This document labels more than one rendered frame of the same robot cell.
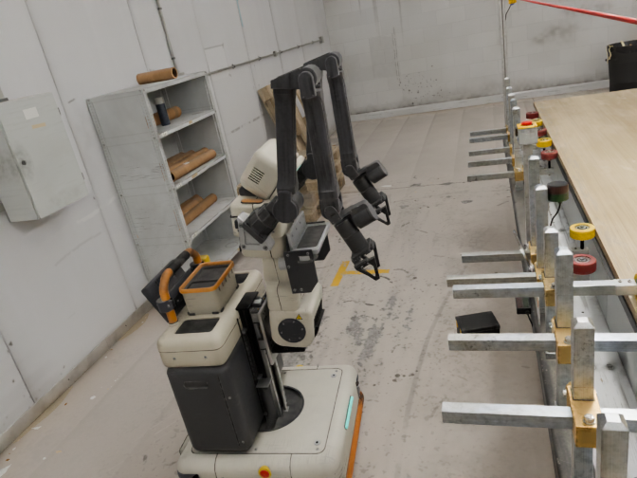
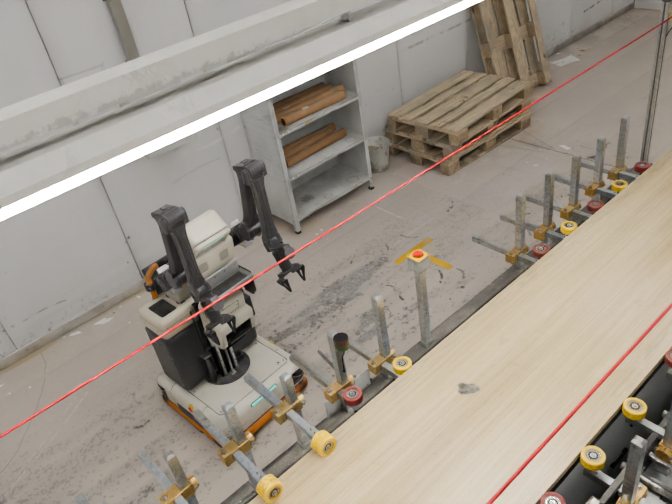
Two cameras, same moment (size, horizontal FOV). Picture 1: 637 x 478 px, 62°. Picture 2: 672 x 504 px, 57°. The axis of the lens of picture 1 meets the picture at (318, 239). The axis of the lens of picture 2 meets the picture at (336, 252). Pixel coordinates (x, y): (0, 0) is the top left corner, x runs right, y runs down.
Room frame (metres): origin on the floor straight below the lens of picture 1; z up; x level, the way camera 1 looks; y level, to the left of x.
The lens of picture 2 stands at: (0.03, -1.80, 2.80)
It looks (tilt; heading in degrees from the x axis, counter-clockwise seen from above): 35 degrees down; 34
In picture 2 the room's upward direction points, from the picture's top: 11 degrees counter-clockwise
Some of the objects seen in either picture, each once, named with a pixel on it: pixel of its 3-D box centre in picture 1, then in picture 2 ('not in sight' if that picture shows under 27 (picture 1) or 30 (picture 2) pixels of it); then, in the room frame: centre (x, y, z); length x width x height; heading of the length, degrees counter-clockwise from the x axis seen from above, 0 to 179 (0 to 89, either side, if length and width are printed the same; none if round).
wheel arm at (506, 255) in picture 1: (522, 255); (371, 357); (1.73, -0.73, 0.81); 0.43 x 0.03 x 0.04; 70
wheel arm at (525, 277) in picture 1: (515, 279); (322, 380); (1.50, -0.60, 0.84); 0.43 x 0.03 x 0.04; 70
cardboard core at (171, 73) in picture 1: (156, 76); not in sight; (4.09, 0.92, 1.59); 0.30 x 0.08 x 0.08; 70
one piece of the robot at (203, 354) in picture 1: (233, 348); (202, 321); (1.85, 0.42, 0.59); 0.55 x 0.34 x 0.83; 165
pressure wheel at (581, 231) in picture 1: (582, 240); (403, 371); (1.66, -0.91, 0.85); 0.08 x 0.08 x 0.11
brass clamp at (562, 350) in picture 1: (565, 338); (237, 447); (1.02, -0.52, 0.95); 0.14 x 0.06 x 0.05; 160
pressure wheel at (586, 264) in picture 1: (581, 274); (354, 402); (1.44, -0.79, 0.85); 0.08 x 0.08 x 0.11
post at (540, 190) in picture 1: (542, 255); (341, 374); (1.51, -0.70, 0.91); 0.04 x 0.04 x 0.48; 70
